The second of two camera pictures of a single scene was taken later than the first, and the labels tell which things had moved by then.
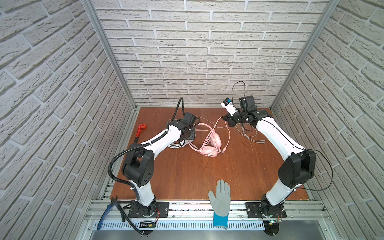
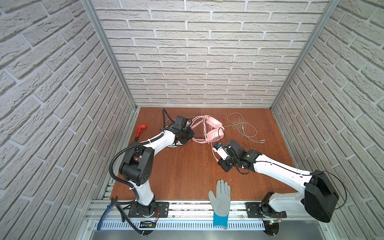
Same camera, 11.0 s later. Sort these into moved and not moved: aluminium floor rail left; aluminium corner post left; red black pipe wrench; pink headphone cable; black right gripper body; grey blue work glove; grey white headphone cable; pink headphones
Moved: pink headphone cable; black right gripper body; pink headphones
Not moved: grey white headphone cable; red black pipe wrench; grey blue work glove; aluminium floor rail left; aluminium corner post left
